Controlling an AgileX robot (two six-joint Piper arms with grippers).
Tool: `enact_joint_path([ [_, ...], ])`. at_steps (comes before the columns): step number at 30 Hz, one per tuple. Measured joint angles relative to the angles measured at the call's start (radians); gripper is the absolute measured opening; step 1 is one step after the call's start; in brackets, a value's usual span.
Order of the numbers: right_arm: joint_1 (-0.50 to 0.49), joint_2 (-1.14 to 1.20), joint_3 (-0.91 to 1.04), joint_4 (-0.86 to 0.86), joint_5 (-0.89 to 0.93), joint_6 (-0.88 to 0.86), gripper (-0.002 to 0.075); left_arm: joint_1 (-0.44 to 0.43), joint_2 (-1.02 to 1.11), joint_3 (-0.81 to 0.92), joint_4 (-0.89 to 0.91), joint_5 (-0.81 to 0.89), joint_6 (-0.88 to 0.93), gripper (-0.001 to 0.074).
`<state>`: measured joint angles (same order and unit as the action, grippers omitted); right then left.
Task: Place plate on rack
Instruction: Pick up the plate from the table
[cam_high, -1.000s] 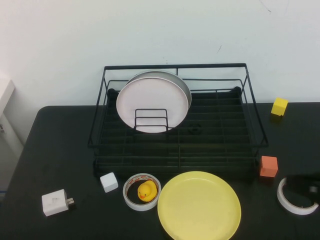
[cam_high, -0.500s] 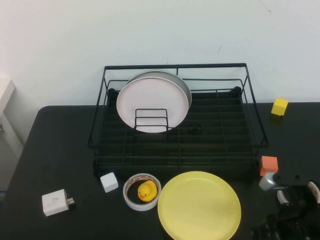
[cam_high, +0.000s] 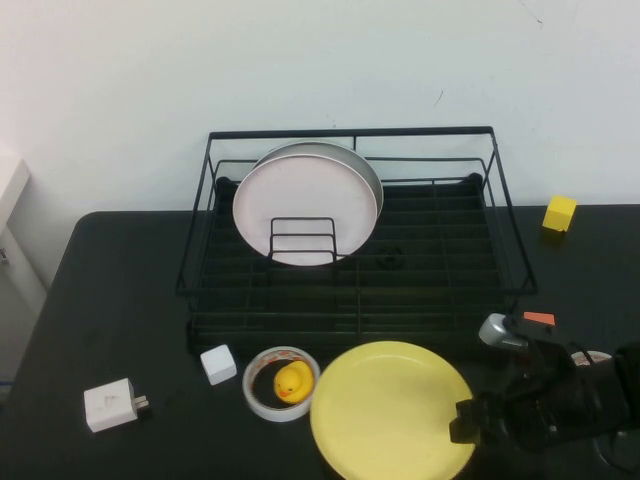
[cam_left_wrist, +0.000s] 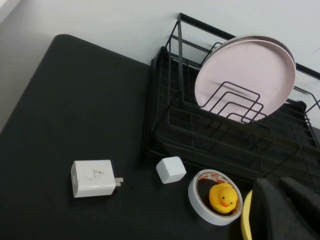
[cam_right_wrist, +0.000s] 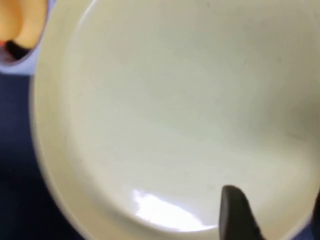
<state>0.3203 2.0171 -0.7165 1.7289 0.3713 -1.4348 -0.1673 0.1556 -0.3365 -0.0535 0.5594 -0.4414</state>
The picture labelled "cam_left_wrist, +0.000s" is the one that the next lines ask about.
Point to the white cube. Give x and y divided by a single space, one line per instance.
170 170

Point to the yellow rubber duck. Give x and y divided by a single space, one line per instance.
221 195

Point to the pink plate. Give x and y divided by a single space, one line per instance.
237 67

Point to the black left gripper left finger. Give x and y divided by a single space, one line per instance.
270 215

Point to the yellow plate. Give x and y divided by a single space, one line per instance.
246 217

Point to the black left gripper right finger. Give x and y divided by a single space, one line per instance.
305 197

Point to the white charger plug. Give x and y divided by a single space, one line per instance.
90 178

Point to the grey plate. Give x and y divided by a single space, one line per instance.
260 38

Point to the white tape roll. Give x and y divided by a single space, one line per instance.
200 212

